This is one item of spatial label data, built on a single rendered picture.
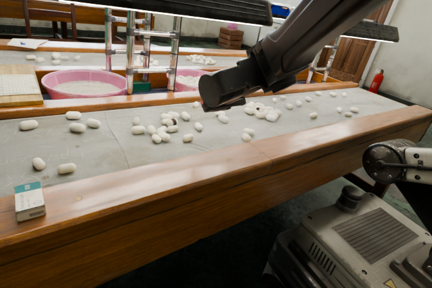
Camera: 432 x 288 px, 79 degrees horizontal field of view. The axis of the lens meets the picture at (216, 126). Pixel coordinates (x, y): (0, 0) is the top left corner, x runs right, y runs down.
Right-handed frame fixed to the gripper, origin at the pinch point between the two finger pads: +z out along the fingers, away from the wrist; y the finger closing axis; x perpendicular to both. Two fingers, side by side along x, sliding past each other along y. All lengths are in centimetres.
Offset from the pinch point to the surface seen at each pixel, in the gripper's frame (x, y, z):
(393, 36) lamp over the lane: -24, -121, 0
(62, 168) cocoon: 8.0, 30.7, 6.3
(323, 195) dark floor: 58, -122, 69
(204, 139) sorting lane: 7.8, -3.9, 10.0
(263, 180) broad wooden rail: 21.5, -10.7, -1.7
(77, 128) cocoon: -1.7, 25.5, 18.3
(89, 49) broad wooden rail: -52, 6, 80
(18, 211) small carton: 13.3, 37.4, -5.2
